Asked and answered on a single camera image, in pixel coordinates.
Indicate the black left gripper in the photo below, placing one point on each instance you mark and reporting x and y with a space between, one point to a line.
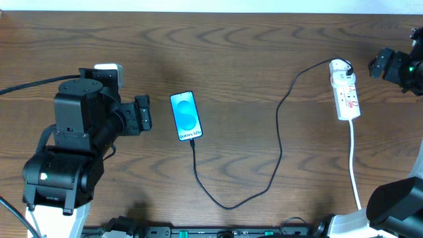
133 118

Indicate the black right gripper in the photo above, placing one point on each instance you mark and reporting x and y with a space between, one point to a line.
387 63

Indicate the blue Samsung Galaxy smartphone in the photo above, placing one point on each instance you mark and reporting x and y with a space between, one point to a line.
186 117

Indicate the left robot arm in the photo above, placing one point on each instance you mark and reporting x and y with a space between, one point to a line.
60 179

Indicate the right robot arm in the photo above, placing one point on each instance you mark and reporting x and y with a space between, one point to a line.
385 174

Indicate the white USB charger plug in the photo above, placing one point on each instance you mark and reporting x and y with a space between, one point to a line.
339 64

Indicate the white power strip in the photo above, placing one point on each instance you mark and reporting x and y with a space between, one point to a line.
345 95

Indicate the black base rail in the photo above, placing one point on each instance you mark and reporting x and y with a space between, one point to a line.
128 227

